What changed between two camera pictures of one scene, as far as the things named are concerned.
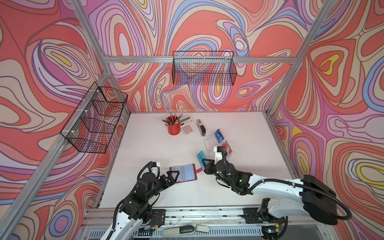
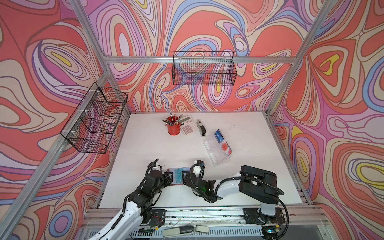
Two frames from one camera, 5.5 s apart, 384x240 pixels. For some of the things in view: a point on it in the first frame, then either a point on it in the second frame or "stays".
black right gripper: x=211 y=163 → x=188 y=174
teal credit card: x=200 y=156 → x=178 y=177
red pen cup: x=173 y=124 stays
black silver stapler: x=201 y=127 stays
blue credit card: x=219 y=136 stays
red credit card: x=225 y=145 stays
